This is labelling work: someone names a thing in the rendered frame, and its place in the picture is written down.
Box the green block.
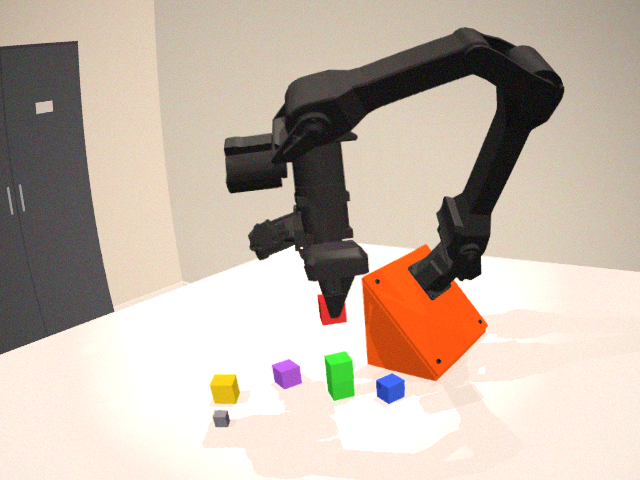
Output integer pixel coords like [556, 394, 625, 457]
[326, 375, 355, 401]
[324, 351, 354, 384]

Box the yellow block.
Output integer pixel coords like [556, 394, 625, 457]
[209, 374, 240, 404]

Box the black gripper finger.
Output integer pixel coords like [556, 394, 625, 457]
[319, 276, 356, 319]
[299, 251, 323, 295]

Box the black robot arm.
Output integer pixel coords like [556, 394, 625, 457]
[224, 27, 565, 300]

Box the blue cube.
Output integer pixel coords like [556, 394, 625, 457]
[375, 373, 405, 404]

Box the purple cube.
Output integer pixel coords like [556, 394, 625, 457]
[272, 359, 302, 390]

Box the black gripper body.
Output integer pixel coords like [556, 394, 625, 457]
[294, 182, 370, 282]

